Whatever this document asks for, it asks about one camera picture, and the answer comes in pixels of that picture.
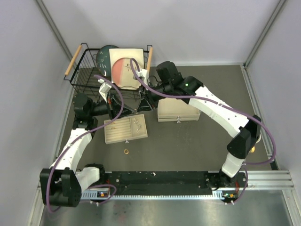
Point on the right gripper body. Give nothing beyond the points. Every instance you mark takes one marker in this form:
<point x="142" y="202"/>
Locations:
<point x="154" y="97"/>

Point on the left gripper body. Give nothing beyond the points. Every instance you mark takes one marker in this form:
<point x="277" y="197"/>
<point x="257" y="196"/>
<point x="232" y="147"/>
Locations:
<point x="112" y="108"/>

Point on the beige jewelry box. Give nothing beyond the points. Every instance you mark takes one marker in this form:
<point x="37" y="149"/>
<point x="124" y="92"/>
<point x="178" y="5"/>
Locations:
<point x="169" y="109"/>

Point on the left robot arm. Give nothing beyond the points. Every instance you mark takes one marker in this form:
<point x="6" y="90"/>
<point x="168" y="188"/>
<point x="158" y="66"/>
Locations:
<point x="61" y="184"/>

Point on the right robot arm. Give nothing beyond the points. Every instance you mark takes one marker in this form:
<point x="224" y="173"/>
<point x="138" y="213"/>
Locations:
<point x="243" y="129"/>

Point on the pink and cream round plate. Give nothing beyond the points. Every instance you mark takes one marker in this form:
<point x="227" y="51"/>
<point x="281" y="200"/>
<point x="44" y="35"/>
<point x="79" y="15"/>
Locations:
<point x="123" y="76"/>

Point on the dark green round plate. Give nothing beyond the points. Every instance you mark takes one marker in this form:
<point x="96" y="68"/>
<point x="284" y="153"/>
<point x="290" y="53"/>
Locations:
<point x="103" y="61"/>

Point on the cream square plate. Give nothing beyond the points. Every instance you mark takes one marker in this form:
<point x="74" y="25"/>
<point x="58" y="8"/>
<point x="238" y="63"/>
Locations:
<point x="136" y="53"/>

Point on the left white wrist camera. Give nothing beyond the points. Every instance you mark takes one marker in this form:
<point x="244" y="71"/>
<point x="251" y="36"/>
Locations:
<point x="104" y="87"/>

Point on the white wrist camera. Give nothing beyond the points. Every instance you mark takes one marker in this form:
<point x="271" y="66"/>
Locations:
<point x="104" y="87"/>
<point x="143" y="74"/>

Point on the beige ring tray drawer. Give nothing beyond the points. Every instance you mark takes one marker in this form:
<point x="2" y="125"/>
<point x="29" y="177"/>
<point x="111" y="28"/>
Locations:
<point x="127" y="128"/>

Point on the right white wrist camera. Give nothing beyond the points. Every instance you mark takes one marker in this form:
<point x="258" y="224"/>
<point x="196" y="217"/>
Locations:
<point x="143" y="74"/>

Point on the black wire dish rack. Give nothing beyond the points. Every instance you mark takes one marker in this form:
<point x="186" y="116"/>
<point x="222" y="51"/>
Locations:
<point x="82" y="69"/>

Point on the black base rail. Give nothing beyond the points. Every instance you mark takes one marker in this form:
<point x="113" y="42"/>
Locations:
<point x="167" y="183"/>

